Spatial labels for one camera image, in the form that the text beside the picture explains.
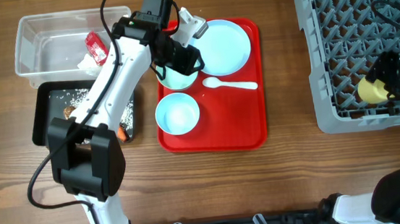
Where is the grey dishwasher rack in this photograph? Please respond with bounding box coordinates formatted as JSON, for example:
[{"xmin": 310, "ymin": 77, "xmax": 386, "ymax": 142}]
[{"xmin": 294, "ymin": 0, "xmax": 400, "ymax": 134}]

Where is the white rice pile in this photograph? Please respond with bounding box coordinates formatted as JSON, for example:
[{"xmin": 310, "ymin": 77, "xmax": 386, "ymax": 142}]
[{"xmin": 46, "ymin": 88, "xmax": 135, "ymax": 137}]

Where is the yellow cup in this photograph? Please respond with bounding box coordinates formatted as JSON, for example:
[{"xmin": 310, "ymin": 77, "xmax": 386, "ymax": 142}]
[{"xmin": 357, "ymin": 77, "xmax": 388, "ymax": 104}]

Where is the clear plastic bin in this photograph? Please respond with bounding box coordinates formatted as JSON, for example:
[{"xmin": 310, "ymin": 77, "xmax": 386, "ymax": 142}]
[{"xmin": 10, "ymin": 4, "xmax": 144, "ymax": 93}]

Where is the green bowl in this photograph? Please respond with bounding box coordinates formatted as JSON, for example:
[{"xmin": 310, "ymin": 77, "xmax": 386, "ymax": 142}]
[{"xmin": 157, "ymin": 67, "xmax": 198, "ymax": 91}]

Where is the white plastic spoon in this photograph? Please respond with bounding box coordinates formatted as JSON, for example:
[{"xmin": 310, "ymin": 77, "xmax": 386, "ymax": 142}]
[{"xmin": 203, "ymin": 77, "xmax": 258, "ymax": 90}]

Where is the light blue bowl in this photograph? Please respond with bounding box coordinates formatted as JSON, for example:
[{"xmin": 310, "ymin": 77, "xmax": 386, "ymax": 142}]
[{"xmin": 155, "ymin": 92, "xmax": 200, "ymax": 136}]

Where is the orange carrot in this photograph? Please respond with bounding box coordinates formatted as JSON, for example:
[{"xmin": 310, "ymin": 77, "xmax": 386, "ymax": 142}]
[{"xmin": 117, "ymin": 128, "xmax": 129, "ymax": 143}]

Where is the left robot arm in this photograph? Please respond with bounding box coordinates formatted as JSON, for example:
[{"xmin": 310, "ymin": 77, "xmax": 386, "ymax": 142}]
[{"xmin": 47, "ymin": 8, "xmax": 208, "ymax": 224}]

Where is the brown food scrap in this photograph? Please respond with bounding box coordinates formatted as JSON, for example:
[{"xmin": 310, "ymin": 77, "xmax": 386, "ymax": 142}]
[{"xmin": 64, "ymin": 105, "xmax": 75, "ymax": 120}]

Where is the light blue plate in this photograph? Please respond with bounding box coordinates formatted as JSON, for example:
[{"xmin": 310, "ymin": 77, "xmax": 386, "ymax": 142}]
[{"xmin": 190, "ymin": 20, "xmax": 252, "ymax": 77}]

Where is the red plastic tray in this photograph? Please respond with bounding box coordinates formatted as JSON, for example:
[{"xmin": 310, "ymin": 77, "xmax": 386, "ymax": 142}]
[{"xmin": 158, "ymin": 17, "xmax": 268, "ymax": 152}]

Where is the white tissue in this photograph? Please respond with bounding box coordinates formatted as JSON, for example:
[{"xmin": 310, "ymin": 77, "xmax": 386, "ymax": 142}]
[{"xmin": 77, "ymin": 53, "xmax": 99, "ymax": 70}]

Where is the red snack wrapper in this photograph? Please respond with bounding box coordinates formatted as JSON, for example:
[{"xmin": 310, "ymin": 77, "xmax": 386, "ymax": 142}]
[{"xmin": 85, "ymin": 31, "xmax": 108, "ymax": 66}]

